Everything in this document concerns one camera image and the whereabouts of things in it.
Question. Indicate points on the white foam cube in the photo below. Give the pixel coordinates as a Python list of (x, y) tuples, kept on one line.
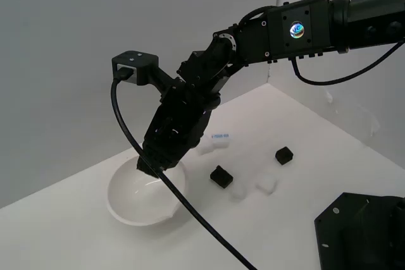
[(267, 184), (239, 192)]

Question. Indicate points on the white block with blue print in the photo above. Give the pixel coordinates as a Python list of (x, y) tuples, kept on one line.
[(220, 142)]

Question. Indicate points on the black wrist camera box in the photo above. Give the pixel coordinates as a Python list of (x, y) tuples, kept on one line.
[(139, 61)]

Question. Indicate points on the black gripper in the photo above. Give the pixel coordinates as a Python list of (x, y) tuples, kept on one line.
[(183, 112)]

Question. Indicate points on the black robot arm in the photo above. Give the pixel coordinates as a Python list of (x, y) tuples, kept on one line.
[(284, 33)]

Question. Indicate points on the white bowl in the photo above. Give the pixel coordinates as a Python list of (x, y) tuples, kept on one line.
[(142, 200)]

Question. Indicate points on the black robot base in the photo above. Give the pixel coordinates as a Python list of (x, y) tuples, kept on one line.
[(354, 232)]

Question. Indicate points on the black foam box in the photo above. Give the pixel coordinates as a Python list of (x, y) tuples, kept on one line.
[(283, 155), (221, 178)]

